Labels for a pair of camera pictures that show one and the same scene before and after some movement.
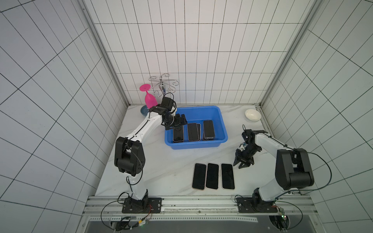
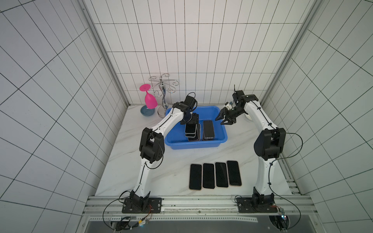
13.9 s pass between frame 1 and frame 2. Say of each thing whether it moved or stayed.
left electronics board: stayed
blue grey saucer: stayed
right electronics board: stayed
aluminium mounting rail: stayed
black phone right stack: stayed
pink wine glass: stayed
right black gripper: moved
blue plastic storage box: stayed
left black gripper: moved
